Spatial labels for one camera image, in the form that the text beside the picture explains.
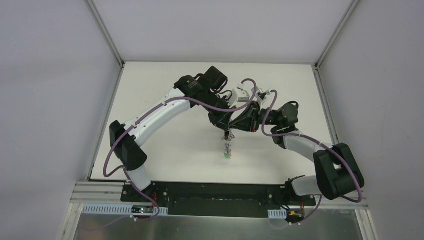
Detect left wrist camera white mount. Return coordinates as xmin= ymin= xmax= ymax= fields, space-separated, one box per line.
xmin=228 ymin=87 xmax=251 ymax=108

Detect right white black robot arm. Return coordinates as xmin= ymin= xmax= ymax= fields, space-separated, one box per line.
xmin=229 ymin=101 xmax=365 ymax=205

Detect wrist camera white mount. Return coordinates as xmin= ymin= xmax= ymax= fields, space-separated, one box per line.
xmin=228 ymin=87 xmax=251 ymax=108
xmin=255 ymin=87 xmax=273 ymax=109

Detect large metal keyring disc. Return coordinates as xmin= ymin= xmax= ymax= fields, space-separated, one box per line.
xmin=222 ymin=130 xmax=235 ymax=157

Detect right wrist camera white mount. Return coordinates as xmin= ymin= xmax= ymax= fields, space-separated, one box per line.
xmin=255 ymin=87 xmax=273 ymax=109

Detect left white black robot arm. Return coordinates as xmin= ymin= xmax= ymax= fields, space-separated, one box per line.
xmin=108 ymin=66 xmax=231 ymax=203

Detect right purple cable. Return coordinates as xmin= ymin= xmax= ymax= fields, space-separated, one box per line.
xmin=260 ymin=89 xmax=364 ymax=223

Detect key with black tag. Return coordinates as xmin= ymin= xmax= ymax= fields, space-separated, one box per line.
xmin=224 ymin=131 xmax=230 ymax=140

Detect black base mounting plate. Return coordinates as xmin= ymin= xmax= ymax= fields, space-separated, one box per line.
xmin=120 ymin=181 xmax=316 ymax=218

